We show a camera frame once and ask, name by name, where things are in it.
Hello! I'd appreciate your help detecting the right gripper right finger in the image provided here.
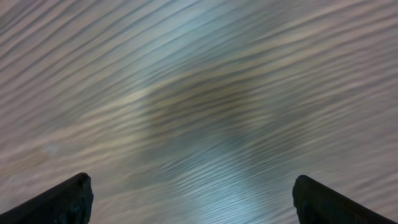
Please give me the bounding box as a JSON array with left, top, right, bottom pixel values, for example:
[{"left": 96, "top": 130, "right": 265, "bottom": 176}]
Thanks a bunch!
[{"left": 292, "top": 175, "right": 397, "bottom": 224}]

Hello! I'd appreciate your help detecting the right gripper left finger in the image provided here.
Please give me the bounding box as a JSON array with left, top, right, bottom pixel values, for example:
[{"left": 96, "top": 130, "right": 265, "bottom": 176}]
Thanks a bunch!
[{"left": 1, "top": 172, "right": 94, "bottom": 224}]

